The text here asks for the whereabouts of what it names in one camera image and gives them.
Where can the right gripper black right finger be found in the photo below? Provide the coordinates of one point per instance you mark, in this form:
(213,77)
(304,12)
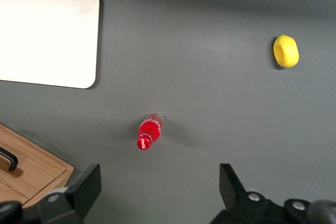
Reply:
(236,203)

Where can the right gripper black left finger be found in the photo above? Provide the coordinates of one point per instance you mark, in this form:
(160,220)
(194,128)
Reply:
(78,197)

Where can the wooden drawer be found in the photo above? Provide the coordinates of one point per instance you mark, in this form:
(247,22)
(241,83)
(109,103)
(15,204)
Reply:
(8,193)
(39,166)

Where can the wooden two-drawer cabinet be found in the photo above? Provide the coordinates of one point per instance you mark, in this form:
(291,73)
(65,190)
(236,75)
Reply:
(68,172)

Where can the red cola bottle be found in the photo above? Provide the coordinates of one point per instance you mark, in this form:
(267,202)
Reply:
(150,130)

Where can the yellow lemon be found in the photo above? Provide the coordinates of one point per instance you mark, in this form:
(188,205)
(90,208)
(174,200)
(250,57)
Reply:
(286,52)

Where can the cream rectangular tray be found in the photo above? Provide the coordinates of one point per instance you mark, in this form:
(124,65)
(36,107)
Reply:
(47,32)

